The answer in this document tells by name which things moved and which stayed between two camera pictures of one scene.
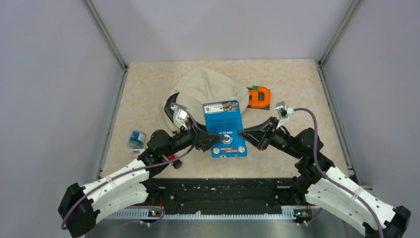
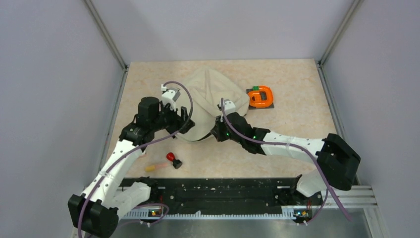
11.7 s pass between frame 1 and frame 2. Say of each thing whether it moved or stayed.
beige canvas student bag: moved
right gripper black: moved
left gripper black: moved
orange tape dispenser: stayed
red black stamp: stayed
